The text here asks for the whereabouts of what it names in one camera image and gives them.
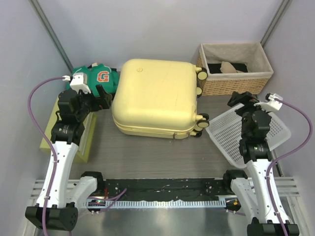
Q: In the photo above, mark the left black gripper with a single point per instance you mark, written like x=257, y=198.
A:
x=96, y=103

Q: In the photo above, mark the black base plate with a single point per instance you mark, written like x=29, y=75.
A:
x=165, y=189

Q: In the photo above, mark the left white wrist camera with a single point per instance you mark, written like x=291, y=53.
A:
x=78, y=82

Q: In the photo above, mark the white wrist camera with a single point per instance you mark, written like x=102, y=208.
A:
x=78, y=82
x=273, y=103

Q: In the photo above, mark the white plastic mesh basket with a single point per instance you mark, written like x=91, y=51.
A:
x=225, y=133

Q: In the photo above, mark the white slotted cable duct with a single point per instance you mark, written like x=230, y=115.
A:
x=168, y=205

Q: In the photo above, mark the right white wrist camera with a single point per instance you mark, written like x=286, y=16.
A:
x=273, y=103

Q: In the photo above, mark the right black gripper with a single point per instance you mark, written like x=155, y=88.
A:
x=236, y=99

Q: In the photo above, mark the beige cloth in basket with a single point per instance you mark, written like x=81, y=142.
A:
x=228, y=68

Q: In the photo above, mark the yellow-green drawer box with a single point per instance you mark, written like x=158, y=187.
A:
x=89, y=123

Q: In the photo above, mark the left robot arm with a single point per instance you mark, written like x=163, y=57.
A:
x=56, y=208

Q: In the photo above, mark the wicker basket with liner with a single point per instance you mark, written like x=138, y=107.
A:
x=250, y=54

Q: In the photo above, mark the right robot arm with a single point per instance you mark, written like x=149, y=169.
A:
x=259, y=196

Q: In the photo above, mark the yellow hard-shell suitcase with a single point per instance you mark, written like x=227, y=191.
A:
x=158, y=98

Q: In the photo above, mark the green jersey with G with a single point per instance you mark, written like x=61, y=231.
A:
x=99, y=74

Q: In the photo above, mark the black cloth in basket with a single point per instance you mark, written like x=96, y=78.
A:
x=215, y=68

